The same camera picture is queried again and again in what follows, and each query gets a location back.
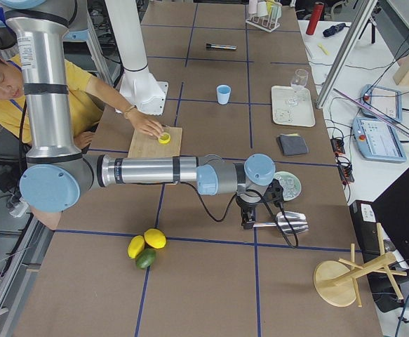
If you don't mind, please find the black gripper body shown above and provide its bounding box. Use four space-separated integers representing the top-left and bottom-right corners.
236 194 262 229

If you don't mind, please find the yellow lemon half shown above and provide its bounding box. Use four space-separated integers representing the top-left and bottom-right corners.
158 132 171 145

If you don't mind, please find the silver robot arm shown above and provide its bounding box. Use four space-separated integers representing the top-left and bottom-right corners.
1 1 275 230

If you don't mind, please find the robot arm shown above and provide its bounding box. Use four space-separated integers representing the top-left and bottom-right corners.
105 0 168 116

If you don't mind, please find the whole yellow lemon upper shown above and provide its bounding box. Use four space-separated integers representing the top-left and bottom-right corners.
144 228 167 249

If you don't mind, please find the whole yellow lemon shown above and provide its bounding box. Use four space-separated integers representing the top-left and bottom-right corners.
127 235 145 259
144 228 167 249

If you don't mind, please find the wooden cup tree stand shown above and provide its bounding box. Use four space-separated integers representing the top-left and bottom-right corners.
313 223 407 308

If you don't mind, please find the whole yellow lemon lower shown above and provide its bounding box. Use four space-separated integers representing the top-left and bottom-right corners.
127 235 145 259

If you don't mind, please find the light blue plastic cup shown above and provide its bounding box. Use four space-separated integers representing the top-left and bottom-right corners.
216 84 232 105

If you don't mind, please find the person's right hand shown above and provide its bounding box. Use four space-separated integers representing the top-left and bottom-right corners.
124 110 164 138

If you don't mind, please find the green bowl of ice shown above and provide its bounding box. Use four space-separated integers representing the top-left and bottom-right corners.
274 171 302 201

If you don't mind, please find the stainless steel ice scoop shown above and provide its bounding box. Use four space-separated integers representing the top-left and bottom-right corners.
252 211 311 236

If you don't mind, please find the grey folded cloth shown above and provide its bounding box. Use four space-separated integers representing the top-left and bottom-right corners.
276 133 309 157

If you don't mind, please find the bamboo cutting board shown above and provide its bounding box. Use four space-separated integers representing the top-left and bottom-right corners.
128 127 182 158

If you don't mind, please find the green lime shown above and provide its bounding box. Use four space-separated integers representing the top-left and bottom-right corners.
135 248 156 270

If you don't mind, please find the cream bear serving tray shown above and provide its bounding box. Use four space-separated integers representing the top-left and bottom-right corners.
271 86 316 127

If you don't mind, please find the clear wine glass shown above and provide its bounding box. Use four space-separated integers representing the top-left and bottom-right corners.
287 69 309 107

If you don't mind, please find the near blue teach pendant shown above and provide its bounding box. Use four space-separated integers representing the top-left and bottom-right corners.
352 117 407 163

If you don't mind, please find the blue teach pendant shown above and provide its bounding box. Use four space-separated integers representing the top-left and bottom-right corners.
352 117 407 163
359 84 403 122

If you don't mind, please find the black laptop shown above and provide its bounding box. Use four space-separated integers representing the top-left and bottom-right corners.
349 163 409 313

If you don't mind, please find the far blue teach pendant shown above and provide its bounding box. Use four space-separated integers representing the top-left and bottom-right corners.
359 84 403 122

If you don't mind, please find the folded dark blue umbrella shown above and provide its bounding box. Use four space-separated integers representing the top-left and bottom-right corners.
323 22 349 38

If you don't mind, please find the red thermos bottle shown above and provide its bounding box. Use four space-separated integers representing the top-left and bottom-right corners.
305 1 326 36

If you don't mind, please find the person in yellow shirt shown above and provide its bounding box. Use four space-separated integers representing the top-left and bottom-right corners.
0 41 137 231

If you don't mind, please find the green handled reacher grabber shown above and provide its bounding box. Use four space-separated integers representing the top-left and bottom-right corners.
333 88 409 138

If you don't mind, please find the white wire cup rack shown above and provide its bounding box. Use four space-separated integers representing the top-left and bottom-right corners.
246 0 282 32

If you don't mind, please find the aluminium frame post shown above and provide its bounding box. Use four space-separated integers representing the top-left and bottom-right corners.
316 0 377 109

